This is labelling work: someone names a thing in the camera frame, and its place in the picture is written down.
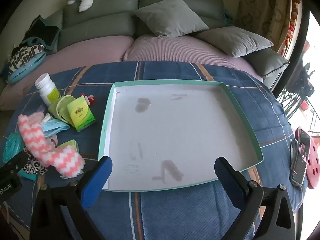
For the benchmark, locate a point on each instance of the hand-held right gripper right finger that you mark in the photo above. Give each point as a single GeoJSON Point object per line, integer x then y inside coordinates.
{"type": "Point", "coordinates": [228, 180]}

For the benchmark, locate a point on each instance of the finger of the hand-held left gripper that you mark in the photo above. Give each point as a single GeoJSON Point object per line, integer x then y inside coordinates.
{"type": "Point", "coordinates": [15, 162]}

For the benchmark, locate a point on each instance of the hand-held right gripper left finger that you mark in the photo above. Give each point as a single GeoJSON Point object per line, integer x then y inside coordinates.
{"type": "Point", "coordinates": [95, 182]}

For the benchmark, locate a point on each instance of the leopard print scrunchie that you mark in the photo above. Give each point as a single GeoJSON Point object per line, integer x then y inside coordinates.
{"type": "Point", "coordinates": [33, 166]}

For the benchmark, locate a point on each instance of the pink white fuzzy sock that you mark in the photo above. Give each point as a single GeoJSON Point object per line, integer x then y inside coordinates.
{"type": "Point", "coordinates": [50, 152]}

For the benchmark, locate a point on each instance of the green tissue pack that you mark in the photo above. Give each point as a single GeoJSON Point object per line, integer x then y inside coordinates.
{"type": "Point", "coordinates": [80, 115]}
{"type": "Point", "coordinates": [70, 145]}

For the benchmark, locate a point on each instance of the blue face mask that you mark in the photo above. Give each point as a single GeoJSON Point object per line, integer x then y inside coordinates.
{"type": "Point", "coordinates": [55, 126]}

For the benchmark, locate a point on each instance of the light green cloth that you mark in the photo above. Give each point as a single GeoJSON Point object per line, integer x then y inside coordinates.
{"type": "Point", "coordinates": [59, 108]}

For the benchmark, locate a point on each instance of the white tray with green rim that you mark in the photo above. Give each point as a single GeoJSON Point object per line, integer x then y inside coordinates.
{"type": "Point", "coordinates": [175, 130]}

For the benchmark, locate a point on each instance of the red pink pipe-cleaner flower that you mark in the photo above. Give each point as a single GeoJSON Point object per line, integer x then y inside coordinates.
{"type": "Point", "coordinates": [91, 100]}

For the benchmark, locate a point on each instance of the blue plaid blanket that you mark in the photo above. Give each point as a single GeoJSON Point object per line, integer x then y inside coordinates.
{"type": "Point", "coordinates": [175, 210]}

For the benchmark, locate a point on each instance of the black smartphone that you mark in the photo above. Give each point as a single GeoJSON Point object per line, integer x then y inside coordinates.
{"type": "Point", "coordinates": [301, 157]}

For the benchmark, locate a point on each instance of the white pill bottle green label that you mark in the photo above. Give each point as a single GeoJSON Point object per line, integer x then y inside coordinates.
{"type": "Point", "coordinates": [47, 90]}

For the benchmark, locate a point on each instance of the pink round stool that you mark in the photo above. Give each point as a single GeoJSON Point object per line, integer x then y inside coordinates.
{"type": "Point", "coordinates": [315, 166]}

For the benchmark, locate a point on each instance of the black metal railing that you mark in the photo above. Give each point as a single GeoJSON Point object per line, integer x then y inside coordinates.
{"type": "Point", "coordinates": [287, 102]}

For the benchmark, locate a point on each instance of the patterned blue pouch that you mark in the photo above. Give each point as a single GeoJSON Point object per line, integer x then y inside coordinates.
{"type": "Point", "coordinates": [22, 57]}

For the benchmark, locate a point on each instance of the pink seat cushion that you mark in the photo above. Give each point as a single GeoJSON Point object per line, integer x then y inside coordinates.
{"type": "Point", "coordinates": [175, 48]}
{"type": "Point", "coordinates": [82, 52]}

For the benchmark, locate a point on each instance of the black teal garment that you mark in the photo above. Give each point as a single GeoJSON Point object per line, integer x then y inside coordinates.
{"type": "Point", "coordinates": [42, 32]}

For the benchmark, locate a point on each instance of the grey pillow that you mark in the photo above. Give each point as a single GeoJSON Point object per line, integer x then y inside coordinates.
{"type": "Point", "coordinates": [235, 41]}
{"type": "Point", "coordinates": [172, 17]}

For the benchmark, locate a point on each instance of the grey green sofa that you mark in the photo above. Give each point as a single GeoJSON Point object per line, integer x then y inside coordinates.
{"type": "Point", "coordinates": [100, 27]}

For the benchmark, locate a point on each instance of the red hanging decoration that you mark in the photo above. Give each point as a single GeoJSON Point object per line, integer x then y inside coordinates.
{"type": "Point", "coordinates": [291, 30]}

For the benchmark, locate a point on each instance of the beige patterned curtain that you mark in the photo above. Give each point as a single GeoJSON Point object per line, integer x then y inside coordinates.
{"type": "Point", "coordinates": [262, 10]}

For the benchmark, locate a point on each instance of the black window frame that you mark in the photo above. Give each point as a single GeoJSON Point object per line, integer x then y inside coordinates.
{"type": "Point", "coordinates": [298, 42]}

